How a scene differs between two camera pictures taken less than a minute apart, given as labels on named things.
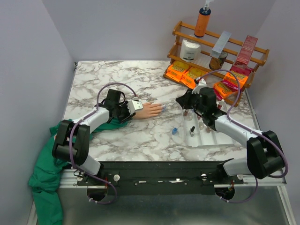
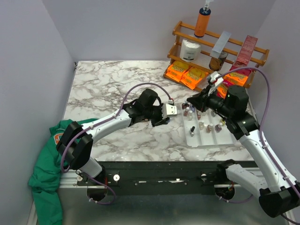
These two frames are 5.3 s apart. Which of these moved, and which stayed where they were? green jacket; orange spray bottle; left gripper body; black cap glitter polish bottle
Moved: left gripper body
Stayed: orange spray bottle; black cap glitter polish bottle; green jacket
